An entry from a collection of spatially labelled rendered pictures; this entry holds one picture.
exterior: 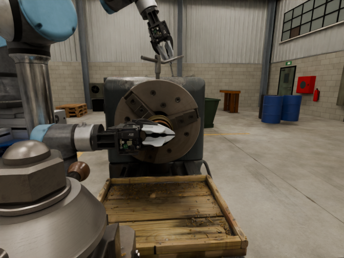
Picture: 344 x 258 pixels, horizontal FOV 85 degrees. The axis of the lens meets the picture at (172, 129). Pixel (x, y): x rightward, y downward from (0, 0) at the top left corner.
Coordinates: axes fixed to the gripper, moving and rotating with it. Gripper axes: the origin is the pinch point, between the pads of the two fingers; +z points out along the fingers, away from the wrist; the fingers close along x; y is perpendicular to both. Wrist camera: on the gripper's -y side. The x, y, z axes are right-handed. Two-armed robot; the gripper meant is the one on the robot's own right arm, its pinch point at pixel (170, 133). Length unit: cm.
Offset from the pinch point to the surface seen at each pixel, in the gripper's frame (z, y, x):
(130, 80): -15.2, -32.5, 15.7
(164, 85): -1.0, -15.2, 13.7
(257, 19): 531, -1026, 360
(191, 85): 11.4, -31.4, 13.8
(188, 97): 7.4, -15.2, 9.4
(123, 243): -8.0, 32.1, -6.1
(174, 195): 1.3, 0.6, -19.5
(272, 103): 363, -535, -42
